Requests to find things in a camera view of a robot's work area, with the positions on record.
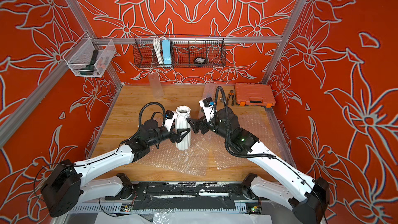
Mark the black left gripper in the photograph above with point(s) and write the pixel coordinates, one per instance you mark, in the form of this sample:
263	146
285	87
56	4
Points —
178	138

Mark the aluminium frame post right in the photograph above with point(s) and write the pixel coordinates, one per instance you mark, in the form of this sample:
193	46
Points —
297	9

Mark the aluminium frame post left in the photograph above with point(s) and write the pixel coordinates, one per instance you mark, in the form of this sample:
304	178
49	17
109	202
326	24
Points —
89	35

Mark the aluminium horizontal back bar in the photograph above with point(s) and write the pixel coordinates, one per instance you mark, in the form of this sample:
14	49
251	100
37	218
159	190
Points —
227	40

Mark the orange tool case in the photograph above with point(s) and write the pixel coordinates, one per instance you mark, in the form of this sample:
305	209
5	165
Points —
254	95

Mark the bubble wrap sheet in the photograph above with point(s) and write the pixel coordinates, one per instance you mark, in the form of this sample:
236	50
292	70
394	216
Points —
255	128
192	161

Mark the orange handled pliers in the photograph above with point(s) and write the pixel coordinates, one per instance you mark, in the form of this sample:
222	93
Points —
231	98

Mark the clear glass vase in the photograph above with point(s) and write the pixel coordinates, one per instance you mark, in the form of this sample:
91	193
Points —
155	85

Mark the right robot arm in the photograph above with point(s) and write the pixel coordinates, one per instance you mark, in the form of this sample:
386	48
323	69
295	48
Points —
308	198

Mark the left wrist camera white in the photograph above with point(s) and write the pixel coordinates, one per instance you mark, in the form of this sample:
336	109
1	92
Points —
170	117

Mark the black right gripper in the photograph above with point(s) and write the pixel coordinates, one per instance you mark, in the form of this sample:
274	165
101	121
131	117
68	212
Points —
203	122

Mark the light blue box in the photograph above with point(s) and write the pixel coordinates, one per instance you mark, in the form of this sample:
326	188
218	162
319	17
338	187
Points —
166	49

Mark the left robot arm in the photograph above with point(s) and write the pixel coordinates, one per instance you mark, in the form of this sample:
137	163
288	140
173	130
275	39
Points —
71	183

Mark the small black device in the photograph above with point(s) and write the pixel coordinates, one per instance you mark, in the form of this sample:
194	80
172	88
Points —
199	61

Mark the aluminium frame post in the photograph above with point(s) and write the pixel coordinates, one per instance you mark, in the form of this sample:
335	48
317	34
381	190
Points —
89	35
297	9

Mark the aluminium left side bar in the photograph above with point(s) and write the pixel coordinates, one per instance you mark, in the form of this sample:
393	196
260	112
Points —
12	124

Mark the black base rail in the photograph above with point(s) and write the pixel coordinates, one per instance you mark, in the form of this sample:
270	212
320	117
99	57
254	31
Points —
206	196

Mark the black wire basket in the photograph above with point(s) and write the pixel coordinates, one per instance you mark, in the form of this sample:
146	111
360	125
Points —
148	54

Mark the clear acrylic box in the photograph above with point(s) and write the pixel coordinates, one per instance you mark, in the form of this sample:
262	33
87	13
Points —
104	59

